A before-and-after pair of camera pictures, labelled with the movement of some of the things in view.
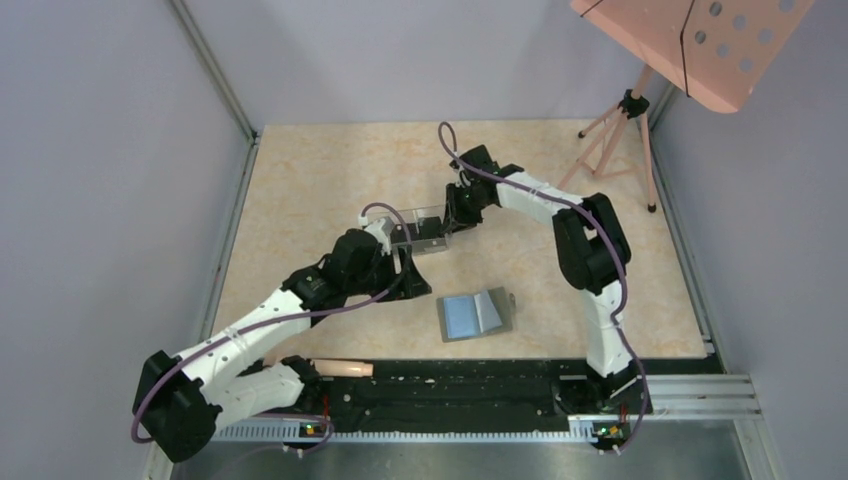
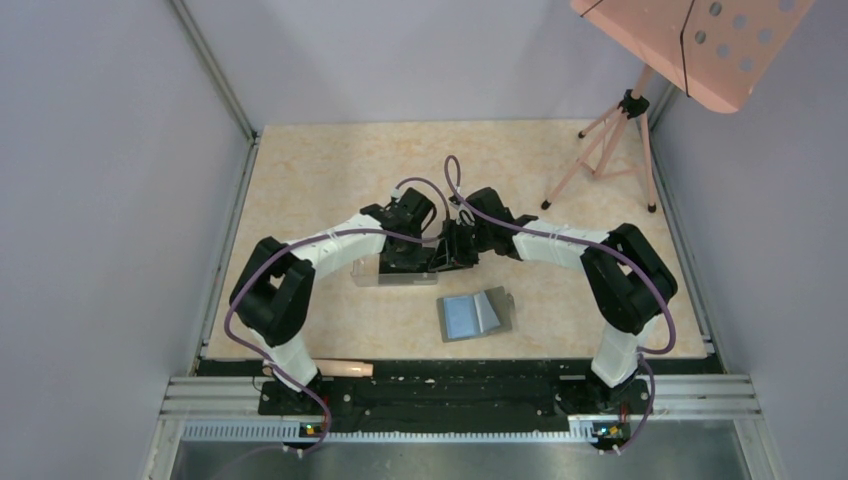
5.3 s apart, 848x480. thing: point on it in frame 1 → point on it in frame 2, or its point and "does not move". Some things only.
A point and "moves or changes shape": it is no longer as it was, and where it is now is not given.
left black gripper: [408, 284] → [411, 261]
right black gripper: [455, 219] → [450, 254]
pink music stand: [719, 50] does not move
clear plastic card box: [423, 228] moves or changes shape
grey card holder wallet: [470, 315] does not move
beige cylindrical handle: [339, 368] does not move
